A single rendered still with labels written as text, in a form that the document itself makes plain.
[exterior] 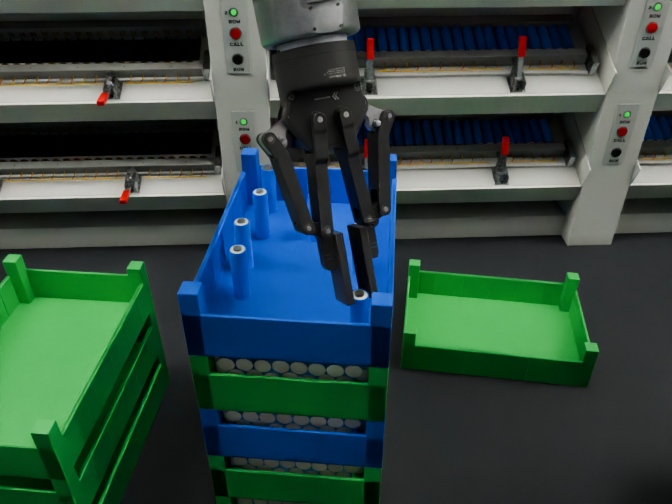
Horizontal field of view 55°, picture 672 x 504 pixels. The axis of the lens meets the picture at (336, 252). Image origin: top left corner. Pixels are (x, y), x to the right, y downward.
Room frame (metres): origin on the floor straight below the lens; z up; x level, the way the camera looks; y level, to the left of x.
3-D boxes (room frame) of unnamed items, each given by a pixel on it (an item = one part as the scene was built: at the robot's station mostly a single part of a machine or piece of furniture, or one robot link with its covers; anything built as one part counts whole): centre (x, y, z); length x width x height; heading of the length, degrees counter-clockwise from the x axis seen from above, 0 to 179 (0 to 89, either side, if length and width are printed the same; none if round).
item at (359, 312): (0.47, -0.02, 0.36); 0.02 x 0.02 x 0.06
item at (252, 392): (0.60, 0.03, 0.28); 0.30 x 0.20 x 0.08; 175
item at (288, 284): (0.60, 0.03, 0.36); 0.30 x 0.20 x 0.08; 175
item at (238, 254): (0.55, 0.10, 0.36); 0.02 x 0.02 x 0.06
